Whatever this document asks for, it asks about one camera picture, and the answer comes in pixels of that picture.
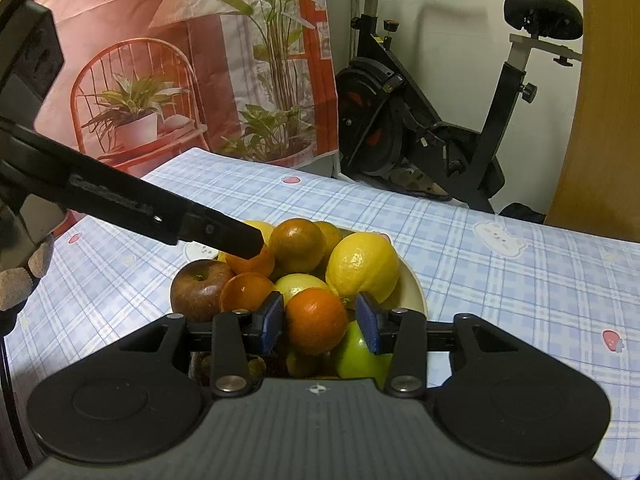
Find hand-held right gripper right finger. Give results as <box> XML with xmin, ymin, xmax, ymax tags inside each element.
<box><xmin>355</xmin><ymin>292</ymin><xmax>522</xmax><ymax>396</ymax></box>

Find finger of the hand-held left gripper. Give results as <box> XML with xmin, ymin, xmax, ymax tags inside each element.
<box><xmin>60</xmin><ymin>147</ymin><xmax>265</xmax><ymax>260</ymax></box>

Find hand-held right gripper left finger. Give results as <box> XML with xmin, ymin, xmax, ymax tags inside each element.
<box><xmin>120</xmin><ymin>291</ymin><xmax>286</xmax><ymax>398</ymax></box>

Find green round fruit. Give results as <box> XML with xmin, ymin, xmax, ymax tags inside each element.
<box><xmin>330</xmin><ymin>320</ymin><xmax>396</xmax><ymax>392</ymax></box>
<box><xmin>274</xmin><ymin>272</ymin><xmax>331</xmax><ymax>306</ymax></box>

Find round orange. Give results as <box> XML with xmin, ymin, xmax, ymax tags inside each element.
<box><xmin>219</xmin><ymin>272</ymin><xmax>276</xmax><ymax>313</ymax></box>
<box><xmin>315</xmin><ymin>221</ymin><xmax>344</xmax><ymax>261</ymax></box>
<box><xmin>269</xmin><ymin>217</ymin><xmax>327</xmax><ymax>275</ymax></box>

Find oval orange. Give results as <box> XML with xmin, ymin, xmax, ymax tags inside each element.
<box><xmin>285</xmin><ymin>287</ymin><xmax>349</xmax><ymax>356</ymax></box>

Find tan longan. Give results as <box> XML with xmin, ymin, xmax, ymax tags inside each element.
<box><xmin>286</xmin><ymin>350</ymin><xmax>326</xmax><ymax>380</ymax></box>

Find beige round plate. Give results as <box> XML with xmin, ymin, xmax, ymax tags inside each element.
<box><xmin>170</xmin><ymin>227</ymin><xmax>428</xmax><ymax>326</ymax></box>

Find yellow lemon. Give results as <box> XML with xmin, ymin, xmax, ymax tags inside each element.
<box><xmin>325</xmin><ymin>232</ymin><xmax>401</xmax><ymax>307</ymax></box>
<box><xmin>217</xmin><ymin>220</ymin><xmax>276</xmax><ymax>261</ymax></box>

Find small mandarin orange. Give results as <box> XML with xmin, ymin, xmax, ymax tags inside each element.
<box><xmin>225</xmin><ymin>245</ymin><xmax>276</xmax><ymax>278</ymax></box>

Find red apple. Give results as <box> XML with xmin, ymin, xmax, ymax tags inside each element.
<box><xmin>170</xmin><ymin>259</ymin><xmax>236</xmax><ymax>323</ymax></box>

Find person's left hand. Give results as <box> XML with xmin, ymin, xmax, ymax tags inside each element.
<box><xmin>0</xmin><ymin>234</ymin><xmax>56</xmax><ymax>312</ymax></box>

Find blue plaid tablecloth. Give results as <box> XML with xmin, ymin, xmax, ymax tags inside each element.
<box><xmin>5</xmin><ymin>147</ymin><xmax>640</xmax><ymax>480</ymax></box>

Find brown sandal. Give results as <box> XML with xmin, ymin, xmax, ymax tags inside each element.
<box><xmin>390</xmin><ymin>167</ymin><xmax>453</xmax><ymax>203</ymax></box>

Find dark shoe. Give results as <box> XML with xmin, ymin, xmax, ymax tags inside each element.
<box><xmin>500</xmin><ymin>202</ymin><xmax>547</xmax><ymax>225</ymax></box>

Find black exercise bike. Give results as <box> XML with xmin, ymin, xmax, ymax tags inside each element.
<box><xmin>322</xmin><ymin>0</ymin><xmax>585</xmax><ymax>216</ymax></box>

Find wooden door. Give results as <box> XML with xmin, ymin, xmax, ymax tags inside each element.
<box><xmin>544</xmin><ymin>0</ymin><xmax>640</xmax><ymax>243</ymax></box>

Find printed wall cloth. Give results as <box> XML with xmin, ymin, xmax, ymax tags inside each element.
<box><xmin>0</xmin><ymin>0</ymin><xmax>341</xmax><ymax>241</ymax></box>

